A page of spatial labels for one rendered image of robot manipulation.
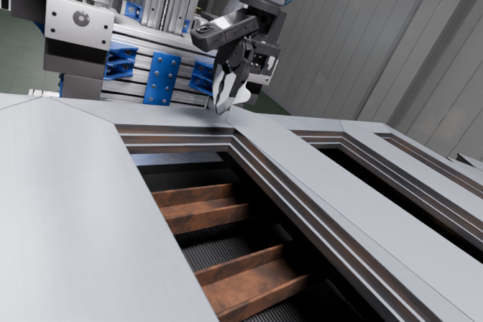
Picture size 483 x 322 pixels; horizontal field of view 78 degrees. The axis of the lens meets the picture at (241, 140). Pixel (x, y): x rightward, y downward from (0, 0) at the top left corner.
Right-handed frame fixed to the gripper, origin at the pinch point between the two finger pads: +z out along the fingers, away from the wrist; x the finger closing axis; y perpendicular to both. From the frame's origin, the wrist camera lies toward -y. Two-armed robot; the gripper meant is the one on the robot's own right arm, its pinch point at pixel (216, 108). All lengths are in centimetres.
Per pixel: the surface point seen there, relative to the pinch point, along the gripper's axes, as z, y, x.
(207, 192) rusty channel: 22.0, 5.5, 1.0
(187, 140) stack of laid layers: 8.9, -2.3, 2.9
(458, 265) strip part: 6.8, 25.0, -41.3
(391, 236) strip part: 6.6, 17.3, -32.7
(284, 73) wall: 50, 292, 252
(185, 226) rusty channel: 23.5, -3.3, -6.2
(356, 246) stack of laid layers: 7.3, 8.9, -31.4
